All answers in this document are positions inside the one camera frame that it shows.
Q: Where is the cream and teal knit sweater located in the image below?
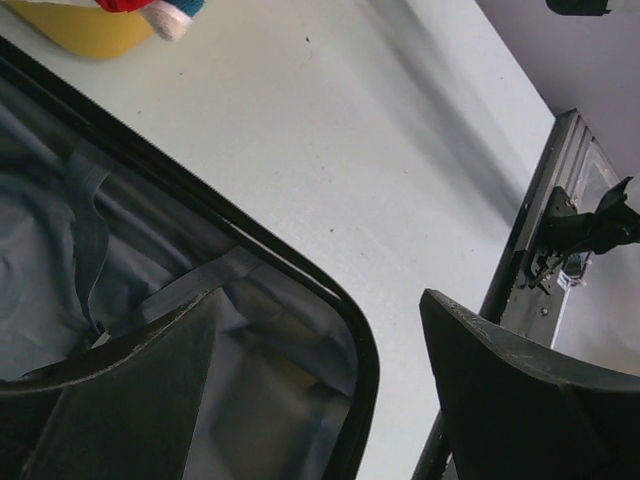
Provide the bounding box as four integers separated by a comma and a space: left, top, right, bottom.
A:
140, 0, 206, 41

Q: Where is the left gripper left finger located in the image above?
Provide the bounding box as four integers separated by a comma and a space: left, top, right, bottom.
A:
1, 291, 221, 479

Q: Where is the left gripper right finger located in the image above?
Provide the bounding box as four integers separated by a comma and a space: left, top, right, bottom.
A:
420, 289, 639, 479

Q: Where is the yellow plastic basket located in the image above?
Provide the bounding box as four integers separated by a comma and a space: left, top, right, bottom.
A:
1, 1, 153, 60

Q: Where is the red item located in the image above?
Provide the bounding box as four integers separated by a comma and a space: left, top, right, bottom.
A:
96, 0, 153, 13

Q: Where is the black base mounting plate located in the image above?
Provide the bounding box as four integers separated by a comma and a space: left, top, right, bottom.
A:
415, 111, 639, 479

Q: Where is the space print kids suitcase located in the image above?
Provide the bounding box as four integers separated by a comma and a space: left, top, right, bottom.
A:
1, 41, 379, 479

